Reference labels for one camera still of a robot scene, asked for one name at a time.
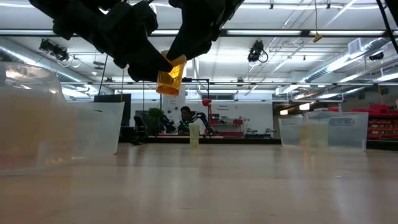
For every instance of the yellow hanging plug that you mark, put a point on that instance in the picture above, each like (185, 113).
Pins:
(317, 38)

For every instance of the clear plastic bin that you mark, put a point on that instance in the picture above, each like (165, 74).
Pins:
(62, 133)
(348, 137)

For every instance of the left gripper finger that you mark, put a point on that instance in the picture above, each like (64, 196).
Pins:
(146, 57)
(143, 74)

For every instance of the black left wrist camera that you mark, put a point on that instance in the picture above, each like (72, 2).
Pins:
(143, 18)

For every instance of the black overhead frame bar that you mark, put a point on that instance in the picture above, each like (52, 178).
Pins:
(306, 32)

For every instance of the black overhead camera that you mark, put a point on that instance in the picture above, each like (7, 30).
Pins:
(54, 49)
(256, 49)

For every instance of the black office chair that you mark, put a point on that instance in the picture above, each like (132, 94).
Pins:
(140, 124)

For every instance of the silver ceiling air duct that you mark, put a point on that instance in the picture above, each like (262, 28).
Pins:
(37, 60)
(342, 62)

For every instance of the glowing ceiling lamp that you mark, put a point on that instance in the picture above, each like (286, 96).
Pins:
(304, 106)
(283, 112)

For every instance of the long dark background table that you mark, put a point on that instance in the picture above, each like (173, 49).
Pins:
(248, 140)

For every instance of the red storage bin shelf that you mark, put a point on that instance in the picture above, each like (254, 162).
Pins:
(382, 129)

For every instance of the slim amber pill bottle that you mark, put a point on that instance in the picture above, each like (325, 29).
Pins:
(171, 84)

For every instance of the green potted plant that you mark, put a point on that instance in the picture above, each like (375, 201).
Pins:
(155, 115)

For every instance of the black background robot arm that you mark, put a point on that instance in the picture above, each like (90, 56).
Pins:
(168, 124)
(202, 116)

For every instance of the red background robot stand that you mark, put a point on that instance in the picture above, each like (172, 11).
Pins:
(206, 102)

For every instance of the person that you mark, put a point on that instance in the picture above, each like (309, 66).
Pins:
(185, 113)

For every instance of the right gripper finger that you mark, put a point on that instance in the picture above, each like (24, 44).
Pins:
(191, 43)

